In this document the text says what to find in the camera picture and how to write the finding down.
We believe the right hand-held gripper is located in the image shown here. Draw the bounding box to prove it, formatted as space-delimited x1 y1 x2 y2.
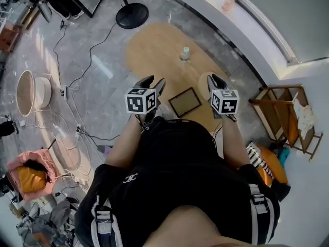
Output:
207 74 240 122

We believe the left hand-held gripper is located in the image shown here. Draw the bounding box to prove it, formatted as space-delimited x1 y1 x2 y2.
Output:
124 75 167 129

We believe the small dark picture frame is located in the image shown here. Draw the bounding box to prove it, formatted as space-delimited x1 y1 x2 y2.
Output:
168 86 203 118

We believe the person's right forearm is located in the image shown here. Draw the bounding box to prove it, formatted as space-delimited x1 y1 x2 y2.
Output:
220 113 252 169

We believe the person's left forearm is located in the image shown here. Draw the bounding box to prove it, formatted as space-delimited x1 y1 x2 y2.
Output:
103 114 145 170

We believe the oval wooden table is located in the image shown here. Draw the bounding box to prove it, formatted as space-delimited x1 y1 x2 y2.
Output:
124 22 232 139

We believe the clear plastic water bottle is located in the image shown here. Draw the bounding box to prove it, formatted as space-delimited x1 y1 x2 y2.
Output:
179 45 191 62

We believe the wooden folding rack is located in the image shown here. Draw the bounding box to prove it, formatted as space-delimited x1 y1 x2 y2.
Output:
248 84 324 162

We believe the black standing fan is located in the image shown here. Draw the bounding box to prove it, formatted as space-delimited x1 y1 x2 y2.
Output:
114 0 150 30

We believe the black white striped pillow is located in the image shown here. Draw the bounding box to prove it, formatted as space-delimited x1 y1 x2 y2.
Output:
246 141 273 177

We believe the person's black shirt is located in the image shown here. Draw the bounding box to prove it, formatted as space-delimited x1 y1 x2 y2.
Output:
74 119 291 247

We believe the white cloth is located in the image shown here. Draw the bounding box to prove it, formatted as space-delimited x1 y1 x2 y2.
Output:
292 97 316 140

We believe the teal cloth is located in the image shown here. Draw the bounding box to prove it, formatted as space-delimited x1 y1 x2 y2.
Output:
278 146 290 165

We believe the black glass-door cabinet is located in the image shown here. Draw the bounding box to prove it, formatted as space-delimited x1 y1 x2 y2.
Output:
61 0 105 19

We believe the orange floor cushion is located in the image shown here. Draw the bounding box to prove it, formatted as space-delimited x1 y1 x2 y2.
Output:
256 144 289 187

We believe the grey roller blind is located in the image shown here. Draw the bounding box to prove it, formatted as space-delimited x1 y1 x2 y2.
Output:
230 0 329 63

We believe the round white tub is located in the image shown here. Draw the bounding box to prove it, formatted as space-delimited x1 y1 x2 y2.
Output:
15 69 52 117

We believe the grey pod-shaped device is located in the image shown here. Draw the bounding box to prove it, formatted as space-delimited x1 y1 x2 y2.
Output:
38 0 54 23

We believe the pink padded chair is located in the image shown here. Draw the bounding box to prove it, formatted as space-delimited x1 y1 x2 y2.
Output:
6 149 59 203

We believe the low wooden platform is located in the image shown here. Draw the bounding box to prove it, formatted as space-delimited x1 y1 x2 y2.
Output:
21 6 40 30

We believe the black cloth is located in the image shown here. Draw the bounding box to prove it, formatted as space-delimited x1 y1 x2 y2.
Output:
24 159 52 183

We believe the person's bare chest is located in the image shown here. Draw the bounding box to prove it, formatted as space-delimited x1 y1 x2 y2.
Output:
148 205 259 247

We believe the brown wooden cabinet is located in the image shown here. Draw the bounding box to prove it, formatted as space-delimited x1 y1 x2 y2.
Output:
0 23 23 53

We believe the grey clothing pile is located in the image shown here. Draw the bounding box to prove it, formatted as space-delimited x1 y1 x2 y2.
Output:
17 199 78 247

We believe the long black cable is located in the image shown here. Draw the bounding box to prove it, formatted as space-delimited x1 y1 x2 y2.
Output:
52 21 122 93

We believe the tangled white cable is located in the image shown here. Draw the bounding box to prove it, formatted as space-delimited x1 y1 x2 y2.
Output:
25 85 91 185

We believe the person's right harness strap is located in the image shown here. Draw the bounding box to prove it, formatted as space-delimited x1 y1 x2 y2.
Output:
247 183 275 244

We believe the person's harness strap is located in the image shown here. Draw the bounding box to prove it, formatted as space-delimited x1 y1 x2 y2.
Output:
247 183 275 244
93 201 124 247

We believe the person's left harness strap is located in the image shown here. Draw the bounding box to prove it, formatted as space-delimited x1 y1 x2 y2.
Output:
93 201 124 247

